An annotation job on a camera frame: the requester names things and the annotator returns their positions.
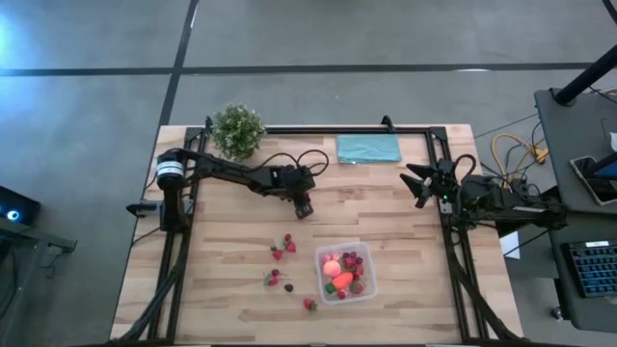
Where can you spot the dark blue flat device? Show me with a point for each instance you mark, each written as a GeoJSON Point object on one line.
{"type": "Point", "coordinates": [608, 169]}

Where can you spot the black caster wheel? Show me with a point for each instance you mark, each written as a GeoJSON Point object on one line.
{"type": "Point", "coordinates": [556, 313]}

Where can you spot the black smartphone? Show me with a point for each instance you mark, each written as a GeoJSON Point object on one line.
{"type": "Point", "coordinates": [590, 185]}

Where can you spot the grey metal cart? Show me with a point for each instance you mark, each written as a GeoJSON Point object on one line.
{"type": "Point", "coordinates": [43, 238]}

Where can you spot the potted green plant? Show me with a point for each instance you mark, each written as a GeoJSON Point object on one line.
{"type": "Point", "coordinates": [238, 132]}

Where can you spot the pink orange toy peach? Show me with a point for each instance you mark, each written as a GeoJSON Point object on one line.
{"type": "Point", "coordinates": [331, 268]}

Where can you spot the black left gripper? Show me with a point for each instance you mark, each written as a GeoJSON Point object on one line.
{"type": "Point", "coordinates": [299, 180]}

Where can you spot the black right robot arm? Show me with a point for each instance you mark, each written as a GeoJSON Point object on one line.
{"type": "Point", "coordinates": [511, 205]}

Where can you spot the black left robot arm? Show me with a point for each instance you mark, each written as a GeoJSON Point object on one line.
{"type": "Point", "coordinates": [231, 173]}

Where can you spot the black frame clamp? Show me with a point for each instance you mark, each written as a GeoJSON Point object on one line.
{"type": "Point", "coordinates": [208, 123]}
{"type": "Point", "coordinates": [387, 122]}

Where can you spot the grey side desk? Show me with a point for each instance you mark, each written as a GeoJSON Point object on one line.
{"type": "Point", "coordinates": [564, 144]}

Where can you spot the white paper sheet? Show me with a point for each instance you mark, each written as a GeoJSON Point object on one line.
{"type": "Point", "coordinates": [510, 246]}

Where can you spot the clear plastic tupperware container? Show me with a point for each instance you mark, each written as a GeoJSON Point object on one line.
{"type": "Point", "coordinates": [368, 296]}

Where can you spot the folded light blue cloth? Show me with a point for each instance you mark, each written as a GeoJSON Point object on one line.
{"type": "Point", "coordinates": [368, 148]}

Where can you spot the black blackberry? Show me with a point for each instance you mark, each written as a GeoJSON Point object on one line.
{"type": "Point", "coordinates": [288, 287]}

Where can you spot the black pole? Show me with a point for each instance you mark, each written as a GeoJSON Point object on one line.
{"type": "Point", "coordinates": [585, 77]}

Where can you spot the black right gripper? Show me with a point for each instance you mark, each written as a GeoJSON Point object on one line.
{"type": "Point", "coordinates": [446, 180]}

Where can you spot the backlit black keyboard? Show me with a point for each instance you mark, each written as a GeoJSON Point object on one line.
{"type": "Point", "coordinates": [595, 270]}

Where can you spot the red strawberry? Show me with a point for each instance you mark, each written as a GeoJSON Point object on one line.
{"type": "Point", "coordinates": [291, 248]}
{"type": "Point", "coordinates": [356, 287]}
{"type": "Point", "coordinates": [308, 304]}
{"type": "Point", "coordinates": [349, 263]}
{"type": "Point", "coordinates": [277, 254]}
{"type": "Point", "coordinates": [358, 271]}
{"type": "Point", "coordinates": [273, 281]}

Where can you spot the orange toy carrot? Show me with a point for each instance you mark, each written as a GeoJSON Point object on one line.
{"type": "Point", "coordinates": [343, 280]}

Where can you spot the black box with blue light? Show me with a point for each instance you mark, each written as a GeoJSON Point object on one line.
{"type": "Point", "coordinates": [24, 205]}

